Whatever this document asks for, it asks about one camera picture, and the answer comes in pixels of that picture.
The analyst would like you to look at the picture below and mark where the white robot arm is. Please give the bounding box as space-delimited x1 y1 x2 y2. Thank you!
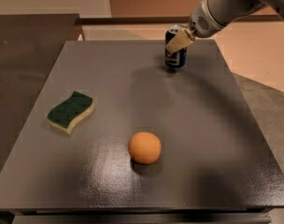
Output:
165 0 284 54

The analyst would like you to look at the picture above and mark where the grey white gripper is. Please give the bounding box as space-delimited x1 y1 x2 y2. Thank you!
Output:
165 0 224 54

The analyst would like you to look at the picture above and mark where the green and yellow sponge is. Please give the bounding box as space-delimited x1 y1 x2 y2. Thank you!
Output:
47 91 95 134

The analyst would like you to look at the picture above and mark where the orange fruit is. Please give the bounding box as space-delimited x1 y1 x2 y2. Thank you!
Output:
128 132 162 164

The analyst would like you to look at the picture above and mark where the dark blue pepsi can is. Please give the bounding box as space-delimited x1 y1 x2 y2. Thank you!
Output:
165 24 187 69

